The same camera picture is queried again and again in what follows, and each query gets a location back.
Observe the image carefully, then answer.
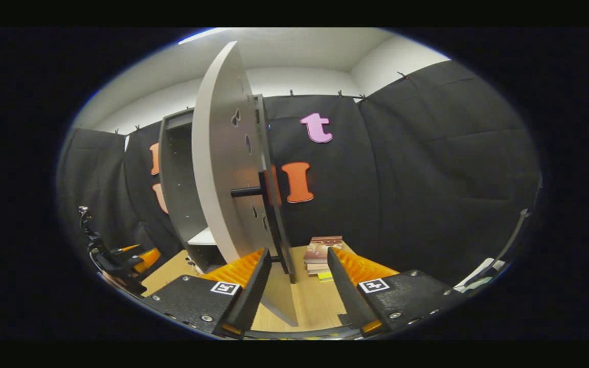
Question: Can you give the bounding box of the black backdrop cloth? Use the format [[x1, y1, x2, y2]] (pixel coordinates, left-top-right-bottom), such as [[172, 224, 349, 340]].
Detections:
[[58, 60, 540, 287]]

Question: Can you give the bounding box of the beige cabinet door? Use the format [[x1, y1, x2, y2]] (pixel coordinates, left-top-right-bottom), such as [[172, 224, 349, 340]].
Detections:
[[191, 41, 300, 328]]

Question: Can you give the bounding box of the black door handle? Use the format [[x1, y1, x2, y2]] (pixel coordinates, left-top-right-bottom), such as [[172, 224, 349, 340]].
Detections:
[[230, 170, 275, 206]]

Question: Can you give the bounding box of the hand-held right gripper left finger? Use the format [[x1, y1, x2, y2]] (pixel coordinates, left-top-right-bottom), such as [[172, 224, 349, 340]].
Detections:
[[140, 247, 273, 338]]

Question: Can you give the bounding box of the white cabinet shelf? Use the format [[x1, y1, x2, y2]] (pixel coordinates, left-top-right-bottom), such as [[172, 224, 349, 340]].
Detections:
[[187, 227, 217, 247]]

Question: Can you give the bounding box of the grey cabinet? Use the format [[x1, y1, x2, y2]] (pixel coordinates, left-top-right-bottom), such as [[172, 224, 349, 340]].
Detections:
[[158, 94, 296, 284]]

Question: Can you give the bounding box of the long ceiling light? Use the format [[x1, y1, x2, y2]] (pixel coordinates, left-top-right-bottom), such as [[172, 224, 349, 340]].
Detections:
[[178, 27, 234, 45]]

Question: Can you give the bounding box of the stack of brown books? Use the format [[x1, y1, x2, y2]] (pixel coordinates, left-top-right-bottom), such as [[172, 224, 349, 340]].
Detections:
[[303, 236, 345, 275]]

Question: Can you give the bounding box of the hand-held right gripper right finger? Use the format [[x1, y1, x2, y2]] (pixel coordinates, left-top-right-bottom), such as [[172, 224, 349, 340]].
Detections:
[[327, 246, 464, 337]]

